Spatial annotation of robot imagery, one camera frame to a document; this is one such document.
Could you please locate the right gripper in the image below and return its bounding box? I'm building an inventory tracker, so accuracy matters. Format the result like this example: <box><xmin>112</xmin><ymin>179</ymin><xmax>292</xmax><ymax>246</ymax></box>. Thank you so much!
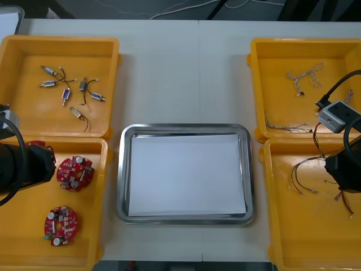
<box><xmin>324</xmin><ymin>154</ymin><xmax>361</xmax><ymax>194</ymax></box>

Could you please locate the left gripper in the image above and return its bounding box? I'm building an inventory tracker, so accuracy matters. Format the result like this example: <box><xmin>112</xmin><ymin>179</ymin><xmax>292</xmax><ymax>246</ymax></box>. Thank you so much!
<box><xmin>25</xmin><ymin>145</ymin><xmax>58</xmax><ymax>186</ymax></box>

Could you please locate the round red circuit board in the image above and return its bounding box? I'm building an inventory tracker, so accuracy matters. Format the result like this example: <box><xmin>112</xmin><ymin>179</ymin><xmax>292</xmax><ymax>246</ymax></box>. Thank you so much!
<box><xmin>24</xmin><ymin>140</ymin><xmax>56</xmax><ymax>166</ymax></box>
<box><xmin>55</xmin><ymin>154</ymin><xmax>95</xmax><ymax>193</ymax></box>
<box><xmin>42</xmin><ymin>205</ymin><xmax>80</xmax><ymax>247</ymax></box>

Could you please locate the blue-white twisted wire harness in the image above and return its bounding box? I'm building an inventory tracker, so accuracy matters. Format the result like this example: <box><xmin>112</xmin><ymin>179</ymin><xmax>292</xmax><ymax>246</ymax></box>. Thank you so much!
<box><xmin>263</xmin><ymin>108</ymin><xmax>313</xmax><ymax>134</ymax></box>

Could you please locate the yellow-orange plastic bin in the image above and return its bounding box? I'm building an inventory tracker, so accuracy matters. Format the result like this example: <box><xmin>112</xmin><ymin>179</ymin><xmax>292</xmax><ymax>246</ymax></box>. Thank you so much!
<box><xmin>246</xmin><ymin>38</ymin><xmax>361</xmax><ymax>142</ymax></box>
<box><xmin>258</xmin><ymin>137</ymin><xmax>361</xmax><ymax>271</ymax></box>
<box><xmin>0</xmin><ymin>136</ymin><xmax>114</xmax><ymax>271</ymax></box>
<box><xmin>0</xmin><ymin>34</ymin><xmax>123</xmax><ymax>139</ymax></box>

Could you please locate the steel tray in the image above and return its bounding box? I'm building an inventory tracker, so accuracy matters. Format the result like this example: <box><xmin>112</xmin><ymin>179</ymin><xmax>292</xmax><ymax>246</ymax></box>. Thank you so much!
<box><xmin>115</xmin><ymin>123</ymin><xmax>257</xmax><ymax>226</ymax></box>

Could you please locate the dark grey metal solenoid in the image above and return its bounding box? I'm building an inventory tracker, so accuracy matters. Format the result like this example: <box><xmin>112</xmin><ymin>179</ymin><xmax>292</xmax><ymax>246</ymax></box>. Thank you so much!
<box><xmin>78</xmin><ymin>76</ymin><xmax>89</xmax><ymax>106</ymax></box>

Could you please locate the white paper sheet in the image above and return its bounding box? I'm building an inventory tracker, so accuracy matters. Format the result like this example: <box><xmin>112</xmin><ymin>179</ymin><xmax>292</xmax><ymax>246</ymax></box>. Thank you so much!
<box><xmin>128</xmin><ymin>134</ymin><xmax>247</xmax><ymax>217</ymax></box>

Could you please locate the grey-rimmed white container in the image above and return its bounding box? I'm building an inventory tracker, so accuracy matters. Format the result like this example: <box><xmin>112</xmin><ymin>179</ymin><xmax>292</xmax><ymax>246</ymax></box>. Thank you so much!
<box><xmin>0</xmin><ymin>5</ymin><xmax>26</xmax><ymax>36</ymax></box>

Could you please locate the black equipment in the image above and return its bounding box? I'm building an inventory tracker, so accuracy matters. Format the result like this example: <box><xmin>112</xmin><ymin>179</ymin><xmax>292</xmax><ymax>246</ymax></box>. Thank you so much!
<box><xmin>278</xmin><ymin>0</ymin><xmax>361</xmax><ymax>22</ymax></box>

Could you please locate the black stand leg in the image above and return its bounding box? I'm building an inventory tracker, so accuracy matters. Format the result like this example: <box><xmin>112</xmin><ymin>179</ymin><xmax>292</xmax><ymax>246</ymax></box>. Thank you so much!
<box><xmin>206</xmin><ymin>0</ymin><xmax>230</xmax><ymax>20</ymax></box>

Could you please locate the red-black wire harness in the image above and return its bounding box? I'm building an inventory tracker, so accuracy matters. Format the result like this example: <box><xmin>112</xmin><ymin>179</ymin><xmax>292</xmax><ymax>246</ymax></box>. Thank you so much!
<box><xmin>333</xmin><ymin>189</ymin><xmax>355</xmax><ymax>220</ymax></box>
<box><xmin>287</xmin><ymin>156</ymin><xmax>329</xmax><ymax>196</ymax></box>

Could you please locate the white floor cable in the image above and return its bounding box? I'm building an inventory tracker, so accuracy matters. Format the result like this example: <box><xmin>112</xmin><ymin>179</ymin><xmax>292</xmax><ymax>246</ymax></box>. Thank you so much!
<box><xmin>148</xmin><ymin>0</ymin><xmax>223</xmax><ymax>20</ymax></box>

